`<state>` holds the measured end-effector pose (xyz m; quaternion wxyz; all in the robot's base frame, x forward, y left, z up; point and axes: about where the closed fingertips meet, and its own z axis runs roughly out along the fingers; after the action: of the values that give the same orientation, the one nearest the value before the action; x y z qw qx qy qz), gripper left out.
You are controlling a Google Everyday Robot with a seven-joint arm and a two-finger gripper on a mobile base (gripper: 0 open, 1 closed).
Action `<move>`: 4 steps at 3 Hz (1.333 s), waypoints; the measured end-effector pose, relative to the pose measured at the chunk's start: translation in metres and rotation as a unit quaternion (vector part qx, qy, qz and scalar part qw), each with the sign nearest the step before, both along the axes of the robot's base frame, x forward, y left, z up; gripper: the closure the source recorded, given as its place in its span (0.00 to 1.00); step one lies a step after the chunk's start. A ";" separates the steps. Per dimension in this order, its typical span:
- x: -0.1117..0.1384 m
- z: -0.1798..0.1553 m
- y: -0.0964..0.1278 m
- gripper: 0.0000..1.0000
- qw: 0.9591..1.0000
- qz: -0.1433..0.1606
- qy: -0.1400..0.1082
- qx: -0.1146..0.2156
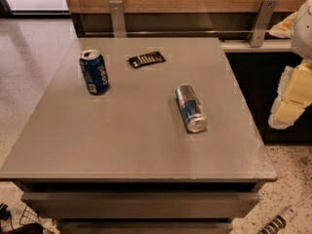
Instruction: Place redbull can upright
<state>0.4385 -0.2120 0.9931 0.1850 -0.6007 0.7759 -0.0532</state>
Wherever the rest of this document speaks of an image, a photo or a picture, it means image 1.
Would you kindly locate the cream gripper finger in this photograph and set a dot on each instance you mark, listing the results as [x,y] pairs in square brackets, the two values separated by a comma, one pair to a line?
[283,28]
[294,96]

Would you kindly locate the grey drawer cabinet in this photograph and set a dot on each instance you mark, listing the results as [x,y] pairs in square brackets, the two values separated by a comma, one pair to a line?
[126,155]

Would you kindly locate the wire basket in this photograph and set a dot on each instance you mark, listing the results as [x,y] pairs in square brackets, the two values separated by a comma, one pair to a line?
[29,216]

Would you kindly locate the white power strip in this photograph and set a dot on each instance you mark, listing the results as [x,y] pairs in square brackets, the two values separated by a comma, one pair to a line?
[280,221]

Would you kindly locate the Red Bull can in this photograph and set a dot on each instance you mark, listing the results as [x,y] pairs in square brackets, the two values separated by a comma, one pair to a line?
[190,109]

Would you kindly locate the left metal bracket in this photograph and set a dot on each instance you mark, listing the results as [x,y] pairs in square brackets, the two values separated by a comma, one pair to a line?
[118,18]

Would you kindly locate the metal bracket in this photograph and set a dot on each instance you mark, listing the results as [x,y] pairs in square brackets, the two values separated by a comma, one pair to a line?
[118,18]
[264,15]

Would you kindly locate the lower grey drawer front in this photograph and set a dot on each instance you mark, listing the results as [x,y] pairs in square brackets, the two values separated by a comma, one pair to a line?
[123,227]

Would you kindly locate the blue Pepsi can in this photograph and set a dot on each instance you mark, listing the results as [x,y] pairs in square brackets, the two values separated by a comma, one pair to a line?
[94,72]

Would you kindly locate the right metal bracket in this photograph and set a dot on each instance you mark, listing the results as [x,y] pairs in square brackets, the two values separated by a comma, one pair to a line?
[264,15]

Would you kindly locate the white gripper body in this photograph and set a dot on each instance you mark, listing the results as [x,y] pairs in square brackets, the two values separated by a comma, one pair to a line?
[302,33]

